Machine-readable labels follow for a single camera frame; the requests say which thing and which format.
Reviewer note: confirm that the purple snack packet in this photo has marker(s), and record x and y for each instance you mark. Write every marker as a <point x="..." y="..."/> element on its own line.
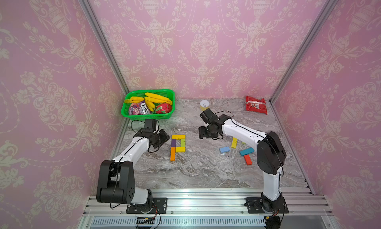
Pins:
<point x="139" y="108"/>

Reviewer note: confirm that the long yellow block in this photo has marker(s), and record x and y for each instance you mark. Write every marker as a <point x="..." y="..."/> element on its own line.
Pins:
<point x="178" y="137"/>

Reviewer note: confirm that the orange block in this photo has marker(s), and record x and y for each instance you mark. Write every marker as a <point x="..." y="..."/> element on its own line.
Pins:
<point x="173" y="154"/>

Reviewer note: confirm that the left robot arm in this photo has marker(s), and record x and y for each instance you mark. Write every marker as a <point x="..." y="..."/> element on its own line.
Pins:
<point x="116" y="182"/>

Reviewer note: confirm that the yellow paper cup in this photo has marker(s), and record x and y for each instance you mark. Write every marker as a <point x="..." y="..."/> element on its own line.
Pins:
<point x="204" y="105"/>

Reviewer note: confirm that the light blue block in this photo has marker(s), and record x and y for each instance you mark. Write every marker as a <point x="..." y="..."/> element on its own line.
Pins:
<point x="224" y="150"/>

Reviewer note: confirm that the red block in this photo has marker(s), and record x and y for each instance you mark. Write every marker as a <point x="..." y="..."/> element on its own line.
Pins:
<point x="248" y="159"/>

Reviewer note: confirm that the yellow-green long block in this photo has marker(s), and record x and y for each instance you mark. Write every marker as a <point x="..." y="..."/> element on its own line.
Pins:
<point x="234" y="143"/>

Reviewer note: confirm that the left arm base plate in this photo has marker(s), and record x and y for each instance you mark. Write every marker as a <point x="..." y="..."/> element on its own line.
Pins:
<point x="157" y="205"/>

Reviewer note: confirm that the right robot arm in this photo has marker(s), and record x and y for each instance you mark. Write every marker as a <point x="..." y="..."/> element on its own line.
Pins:
<point x="270" y="152"/>

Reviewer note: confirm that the red snack bag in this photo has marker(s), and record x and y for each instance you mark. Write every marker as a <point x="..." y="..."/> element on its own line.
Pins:
<point x="256" y="105"/>

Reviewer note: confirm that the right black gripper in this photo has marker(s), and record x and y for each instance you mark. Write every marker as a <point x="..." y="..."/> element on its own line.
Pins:
<point x="200" y="136"/>

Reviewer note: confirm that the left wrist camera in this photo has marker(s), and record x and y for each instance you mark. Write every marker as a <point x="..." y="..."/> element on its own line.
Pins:
<point x="150" y="126"/>

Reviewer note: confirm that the yellow banana bunch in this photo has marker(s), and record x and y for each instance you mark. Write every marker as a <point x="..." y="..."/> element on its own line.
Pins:
<point x="151" y="100"/>

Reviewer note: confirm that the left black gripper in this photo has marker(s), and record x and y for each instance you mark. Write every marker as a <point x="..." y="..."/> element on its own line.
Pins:
<point x="165" y="138"/>

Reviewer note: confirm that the aluminium rail frame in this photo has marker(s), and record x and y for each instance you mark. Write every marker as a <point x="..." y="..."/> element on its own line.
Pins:
<point x="213" y="208"/>

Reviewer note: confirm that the green plastic basket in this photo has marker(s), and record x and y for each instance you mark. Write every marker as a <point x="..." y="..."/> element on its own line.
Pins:
<point x="164" y="92"/>

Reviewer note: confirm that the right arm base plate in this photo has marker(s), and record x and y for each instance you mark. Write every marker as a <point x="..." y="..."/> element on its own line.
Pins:
<point x="258" y="205"/>

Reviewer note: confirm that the teal block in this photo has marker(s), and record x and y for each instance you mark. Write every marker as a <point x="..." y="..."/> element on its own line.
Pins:
<point x="247" y="151"/>

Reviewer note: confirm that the small yellow block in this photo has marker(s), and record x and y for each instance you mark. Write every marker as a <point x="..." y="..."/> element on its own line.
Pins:
<point x="180" y="149"/>

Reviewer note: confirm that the red dragon fruit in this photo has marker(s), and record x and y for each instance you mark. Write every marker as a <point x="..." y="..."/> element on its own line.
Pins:
<point x="163" y="108"/>

